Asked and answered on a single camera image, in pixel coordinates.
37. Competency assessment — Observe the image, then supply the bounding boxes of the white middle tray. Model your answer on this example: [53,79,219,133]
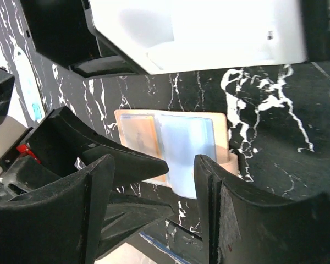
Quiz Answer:
[85,1,307,75]

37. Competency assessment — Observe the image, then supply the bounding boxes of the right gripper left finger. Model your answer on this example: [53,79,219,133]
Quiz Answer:
[0,155,114,263]

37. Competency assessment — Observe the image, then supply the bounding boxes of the beige leather card holder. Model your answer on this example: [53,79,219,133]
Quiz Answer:
[114,109,238,199]

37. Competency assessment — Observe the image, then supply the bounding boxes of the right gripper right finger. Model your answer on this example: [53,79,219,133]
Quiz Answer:
[194,155,330,263]

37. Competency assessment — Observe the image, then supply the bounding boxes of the right black tray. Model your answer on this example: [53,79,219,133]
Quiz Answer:
[300,0,330,61]

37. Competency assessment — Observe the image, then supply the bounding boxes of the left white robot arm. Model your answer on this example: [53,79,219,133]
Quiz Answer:
[0,68,173,263]

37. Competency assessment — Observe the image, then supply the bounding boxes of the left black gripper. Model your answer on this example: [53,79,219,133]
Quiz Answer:
[0,126,88,198]

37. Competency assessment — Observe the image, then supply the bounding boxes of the left black tray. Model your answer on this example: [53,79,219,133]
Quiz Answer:
[20,1,146,78]

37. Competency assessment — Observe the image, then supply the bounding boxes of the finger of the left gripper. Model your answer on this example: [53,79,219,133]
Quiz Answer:
[96,192,173,259]
[27,107,169,182]

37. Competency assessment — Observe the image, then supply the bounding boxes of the blue packaged item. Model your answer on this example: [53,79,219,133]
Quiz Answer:
[13,46,45,123]

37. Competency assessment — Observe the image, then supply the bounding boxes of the black tray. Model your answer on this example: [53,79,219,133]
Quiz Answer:
[300,0,330,61]
[20,1,146,78]

